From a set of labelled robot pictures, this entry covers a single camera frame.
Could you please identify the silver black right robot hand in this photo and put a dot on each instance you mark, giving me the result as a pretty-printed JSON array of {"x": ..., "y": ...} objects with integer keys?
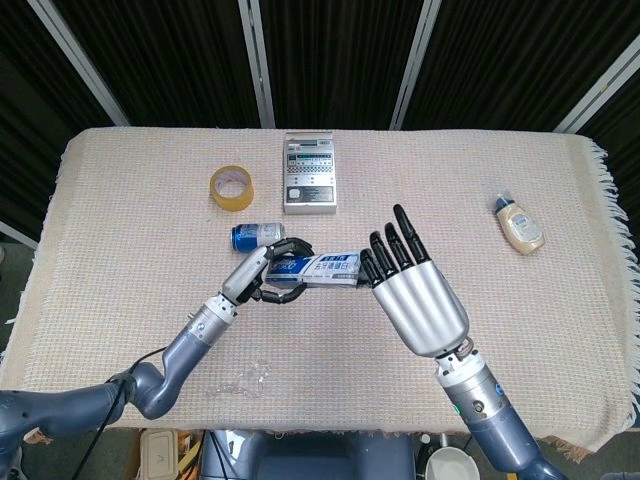
[{"x": 425, "y": 305}]

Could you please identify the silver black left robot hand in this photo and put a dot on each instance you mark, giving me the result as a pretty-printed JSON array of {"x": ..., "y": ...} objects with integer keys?
[{"x": 245, "y": 277}]

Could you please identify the blue white toothpaste box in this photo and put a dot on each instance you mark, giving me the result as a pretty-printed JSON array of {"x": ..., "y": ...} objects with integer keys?
[{"x": 325, "y": 267}]

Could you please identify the blue grey right robot arm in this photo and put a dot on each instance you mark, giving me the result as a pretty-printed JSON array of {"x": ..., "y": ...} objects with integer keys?
[{"x": 490, "y": 420}]

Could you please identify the silver electronic device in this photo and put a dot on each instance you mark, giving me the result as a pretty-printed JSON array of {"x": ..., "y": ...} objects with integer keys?
[{"x": 310, "y": 195}]

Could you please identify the blue silver drink can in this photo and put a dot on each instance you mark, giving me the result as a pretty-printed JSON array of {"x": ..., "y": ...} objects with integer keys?
[{"x": 250, "y": 235}]

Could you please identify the yellow packing tape roll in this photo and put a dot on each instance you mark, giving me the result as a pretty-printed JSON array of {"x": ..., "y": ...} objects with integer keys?
[{"x": 239, "y": 200}]

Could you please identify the clear plastic wavy piece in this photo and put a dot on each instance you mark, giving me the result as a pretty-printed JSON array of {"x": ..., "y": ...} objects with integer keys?
[{"x": 252, "y": 377}]

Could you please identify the beige bottle blue cap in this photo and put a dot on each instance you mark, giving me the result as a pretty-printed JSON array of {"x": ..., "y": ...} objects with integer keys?
[{"x": 522, "y": 230}]

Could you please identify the white round bowl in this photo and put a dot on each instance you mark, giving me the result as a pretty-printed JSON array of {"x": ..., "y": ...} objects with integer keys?
[{"x": 450, "y": 465}]

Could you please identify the beige woven tablecloth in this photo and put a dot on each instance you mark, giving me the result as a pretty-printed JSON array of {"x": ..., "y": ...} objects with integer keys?
[{"x": 350, "y": 150}]

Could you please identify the blue robot torso base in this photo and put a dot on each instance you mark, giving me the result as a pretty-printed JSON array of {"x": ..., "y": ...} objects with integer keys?
[{"x": 320, "y": 457}]

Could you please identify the beige lidded container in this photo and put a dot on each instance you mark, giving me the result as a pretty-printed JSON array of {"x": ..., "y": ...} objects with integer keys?
[{"x": 159, "y": 450}]

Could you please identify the white partition frame post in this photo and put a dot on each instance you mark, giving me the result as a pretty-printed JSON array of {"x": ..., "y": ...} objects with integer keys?
[
  {"x": 80, "y": 60},
  {"x": 415, "y": 60},
  {"x": 257, "y": 60},
  {"x": 600, "y": 85},
  {"x": 17, "y": 234}
]

